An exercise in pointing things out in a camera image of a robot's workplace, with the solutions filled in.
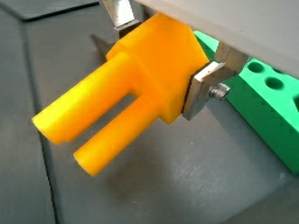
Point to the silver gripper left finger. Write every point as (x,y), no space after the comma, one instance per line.
(120,12)

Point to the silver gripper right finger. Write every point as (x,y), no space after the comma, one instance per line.
(206,83)

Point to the yellow three prong object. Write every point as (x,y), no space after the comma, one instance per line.
(150,65)

